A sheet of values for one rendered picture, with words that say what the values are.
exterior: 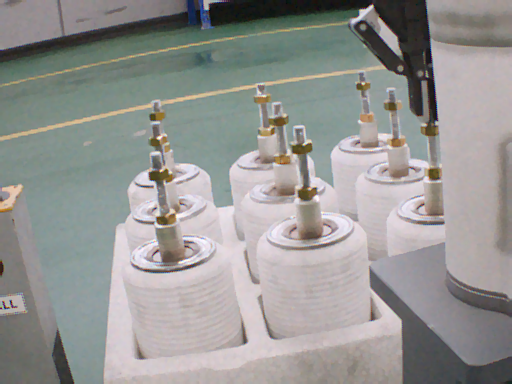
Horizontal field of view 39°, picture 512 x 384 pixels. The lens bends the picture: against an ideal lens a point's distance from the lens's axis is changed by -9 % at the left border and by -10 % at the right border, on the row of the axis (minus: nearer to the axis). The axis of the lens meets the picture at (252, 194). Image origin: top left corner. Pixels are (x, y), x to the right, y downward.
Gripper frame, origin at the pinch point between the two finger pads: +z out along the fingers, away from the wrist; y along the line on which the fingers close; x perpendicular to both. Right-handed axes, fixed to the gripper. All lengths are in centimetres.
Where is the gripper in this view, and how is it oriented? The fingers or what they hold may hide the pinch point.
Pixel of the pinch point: (428, 98)
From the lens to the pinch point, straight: 66.5
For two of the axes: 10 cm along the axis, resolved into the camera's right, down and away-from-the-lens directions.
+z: 1.3, 9.4, 3.1
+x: 1.4, 2.9, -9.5
